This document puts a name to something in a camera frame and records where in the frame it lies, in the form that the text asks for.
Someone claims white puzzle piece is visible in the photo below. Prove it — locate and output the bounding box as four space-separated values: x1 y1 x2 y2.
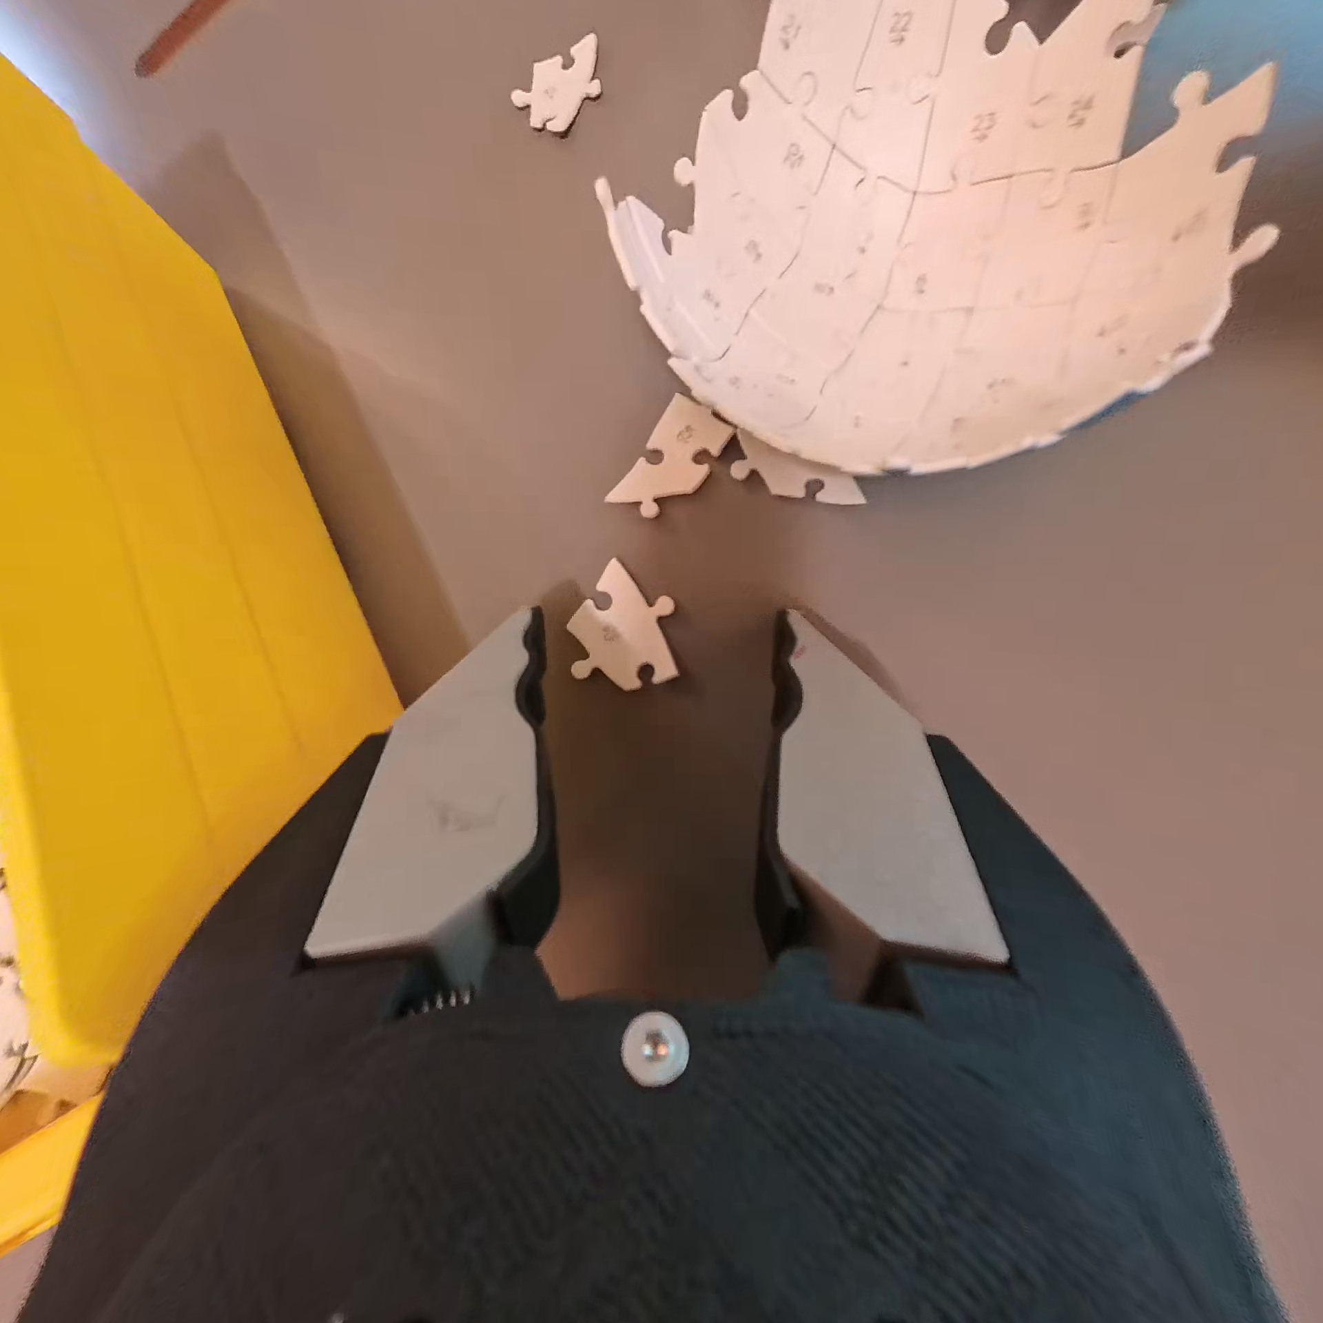
565 557 681 691
727 428 867 507
508 33 603 134
604 392 736 519

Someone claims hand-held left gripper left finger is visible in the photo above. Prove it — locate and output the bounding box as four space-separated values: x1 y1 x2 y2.
302 605 563 962

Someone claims yellow plastic bin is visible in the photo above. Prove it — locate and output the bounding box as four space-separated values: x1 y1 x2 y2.
0 52 406 1246

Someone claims brown wooden strip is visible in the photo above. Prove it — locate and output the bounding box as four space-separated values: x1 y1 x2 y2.
132 0 232 78

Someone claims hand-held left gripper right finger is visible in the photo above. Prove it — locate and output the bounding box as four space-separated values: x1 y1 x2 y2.
752 608 1012 967

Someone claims partly built white puzzle ball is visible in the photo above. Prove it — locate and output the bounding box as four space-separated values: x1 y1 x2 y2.
592 0 1283 479

